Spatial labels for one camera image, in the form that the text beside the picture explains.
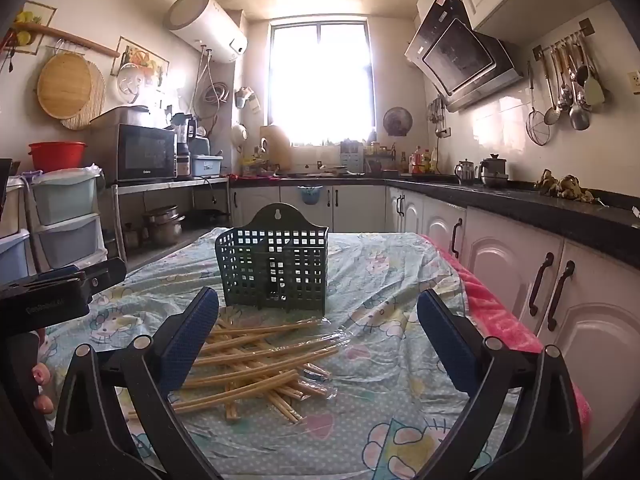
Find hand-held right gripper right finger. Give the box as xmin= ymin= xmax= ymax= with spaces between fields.
xmin=416 ymin=289 xmax=585 ymax=480

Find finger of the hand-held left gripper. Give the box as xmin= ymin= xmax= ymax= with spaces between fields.
xmin=75 ymin=257 xmax=127 ymax=293

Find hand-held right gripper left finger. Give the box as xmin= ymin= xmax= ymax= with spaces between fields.
xmin=52 ymin=287 xmax=221 ymax=480

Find bunch of chopsticks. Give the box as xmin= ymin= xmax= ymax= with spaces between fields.
xmin=127 ymin=310 xmax=351 ymax=426

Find dark green utensil basket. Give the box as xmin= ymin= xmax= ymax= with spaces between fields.
xmin=215 ymin=203 xmax=331 ymax=317

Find row of hanging kitchen utensils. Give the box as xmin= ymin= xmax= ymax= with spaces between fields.
xmin=525 ymin=30 xmax=608 ymax=146

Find person's left hand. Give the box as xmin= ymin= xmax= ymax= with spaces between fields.
xmin=31 ymin=364 xmax=55 ymax=415

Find pale plastic drawer unit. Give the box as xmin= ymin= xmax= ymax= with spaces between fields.
xmin=30 ymin=165 xmax=108 ymax=271
xmin=0 ymin=175 xmax=36 ymax=286

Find stacked steel pots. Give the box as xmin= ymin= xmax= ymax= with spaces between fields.
xmin=142 ymin=205 xmax=186 ymax=246

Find cartoon printed tablecloth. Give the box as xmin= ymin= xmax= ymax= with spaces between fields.
xmin=37 ymin=227 xmax=526 ymax=480

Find white base cabinets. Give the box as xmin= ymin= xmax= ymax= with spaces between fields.
xmin=230 ymin=182 xmax=640 ymax=471

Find grey kitchen shelf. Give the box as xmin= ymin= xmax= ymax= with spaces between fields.
xmin=107 ymin=176 xmax=231 ymax=261

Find black microwave oven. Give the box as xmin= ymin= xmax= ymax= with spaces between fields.
xmin=90 ymin=122 xmax=178 ymax=183

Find red plastic basin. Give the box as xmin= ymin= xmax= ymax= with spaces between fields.
xmin=28 ymin=141 xmax=88 ymax=172

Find light blue plastic container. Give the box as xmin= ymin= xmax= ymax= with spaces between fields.
xmin=191 ymin=154 xmax=224 ymax=178

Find black blender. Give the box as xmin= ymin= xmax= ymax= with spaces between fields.
xmin=171 ymin=112 xmax=198 ymax=180

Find black kitchen countertop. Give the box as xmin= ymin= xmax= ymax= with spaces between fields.
xmin=230 ymin=172 xmax=640 ymax=256

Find woven straw tray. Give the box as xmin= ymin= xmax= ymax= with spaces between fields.
xmin=60 ymin=60 xmax=107 ymax=131

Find steel kettle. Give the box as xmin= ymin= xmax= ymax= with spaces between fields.
xmin=454 ymin=158 xmax=478 ymax=184

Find cluster of condiment bottles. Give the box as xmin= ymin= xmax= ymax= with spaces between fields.
xmin=397 ymin=145 xmax=441 ymax=176

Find white plastic colander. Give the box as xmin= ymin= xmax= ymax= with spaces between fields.
xmin=116 ymin=62 xmax=151 ymax=105

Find pile of ginger roots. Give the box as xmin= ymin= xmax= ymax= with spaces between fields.
xmin=535 ymin=170 xmax=596 ymax=204

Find round bamboo tray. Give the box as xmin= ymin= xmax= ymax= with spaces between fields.
xmin=37 ymin=52 xmax=93 ymax=120

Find wooden cutting board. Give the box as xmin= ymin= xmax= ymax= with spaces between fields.
xmin=260 ymin=125 xmax=293 ymax=171

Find pale green cutlery holder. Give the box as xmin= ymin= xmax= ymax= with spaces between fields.
xmin=340 ymin=140 xmax=366 ymax=173

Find small hanging utensil set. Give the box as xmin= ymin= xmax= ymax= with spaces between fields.
xmin=427 ymin=97 xmax=448 ymax=138

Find white water heater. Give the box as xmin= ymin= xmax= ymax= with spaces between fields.
xmin=165 ymin=0 xmax=249 ymax=64

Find kitchen window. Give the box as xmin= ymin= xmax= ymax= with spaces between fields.
xmin=267 ymin=20 xmax=377 ymax=147

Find black range hood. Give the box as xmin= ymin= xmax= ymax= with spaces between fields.
xmin=404 ymin=0 xmax=526 ymax=113

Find coiled water hose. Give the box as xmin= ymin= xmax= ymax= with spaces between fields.
xmin=192 ymin=47 xmax=232 ymax=136

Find fruit wall picture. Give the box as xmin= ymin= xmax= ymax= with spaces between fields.
xmin=15 ymin=0 xmax=57 ymax=56
xmin=111 ymin=36 xmax=170 ymax=86

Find wooden wall rack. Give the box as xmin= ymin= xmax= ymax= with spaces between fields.
xmin=12 ymin=20 xmax=121 ymax=58

